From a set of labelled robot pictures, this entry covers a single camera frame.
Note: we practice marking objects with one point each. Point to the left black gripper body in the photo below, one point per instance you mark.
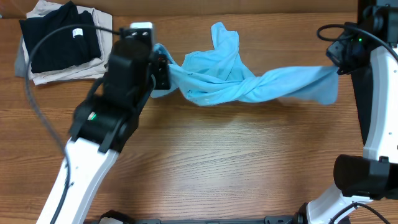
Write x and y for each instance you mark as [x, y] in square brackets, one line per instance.
[158, 79]

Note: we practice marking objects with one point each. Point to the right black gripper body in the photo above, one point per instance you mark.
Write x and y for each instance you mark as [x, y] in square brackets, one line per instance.
[343, 58]

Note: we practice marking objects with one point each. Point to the light blue printed t-shirt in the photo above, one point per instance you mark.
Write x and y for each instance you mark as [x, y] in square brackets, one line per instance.
[217, 76]

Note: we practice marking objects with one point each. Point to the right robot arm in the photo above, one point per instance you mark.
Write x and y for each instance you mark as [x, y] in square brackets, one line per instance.
[360, 180]

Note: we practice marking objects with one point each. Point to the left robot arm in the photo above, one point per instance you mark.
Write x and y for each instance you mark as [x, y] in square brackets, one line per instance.
[104, 122]

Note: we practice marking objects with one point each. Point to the black t-shirt at right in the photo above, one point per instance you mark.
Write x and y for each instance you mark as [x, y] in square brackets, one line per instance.
[362, 80]

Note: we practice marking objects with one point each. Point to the folded beige garment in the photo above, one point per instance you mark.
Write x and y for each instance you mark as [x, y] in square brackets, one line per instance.
[89, 70]

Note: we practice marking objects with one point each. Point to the folded black shirt on stack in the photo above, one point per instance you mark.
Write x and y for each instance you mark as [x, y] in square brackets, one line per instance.
[66, 48]

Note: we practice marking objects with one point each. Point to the folded grey garment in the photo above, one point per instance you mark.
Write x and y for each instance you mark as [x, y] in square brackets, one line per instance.
[21, 59]

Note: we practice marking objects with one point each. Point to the cardboard wall panel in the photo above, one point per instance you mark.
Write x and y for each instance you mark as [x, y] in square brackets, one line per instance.
[212, 7]

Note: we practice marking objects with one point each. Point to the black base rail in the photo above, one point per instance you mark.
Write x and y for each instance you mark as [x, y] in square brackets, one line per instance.
[114, 217]

